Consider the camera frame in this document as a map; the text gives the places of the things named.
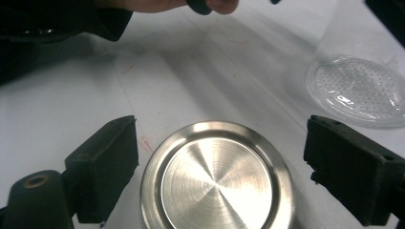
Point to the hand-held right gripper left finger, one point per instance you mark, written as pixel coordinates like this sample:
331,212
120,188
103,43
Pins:
102,168

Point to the clear plastic cup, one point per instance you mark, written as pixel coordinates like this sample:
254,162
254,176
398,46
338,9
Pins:
356,86

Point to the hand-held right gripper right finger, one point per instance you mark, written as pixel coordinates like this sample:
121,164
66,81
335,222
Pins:
353,171

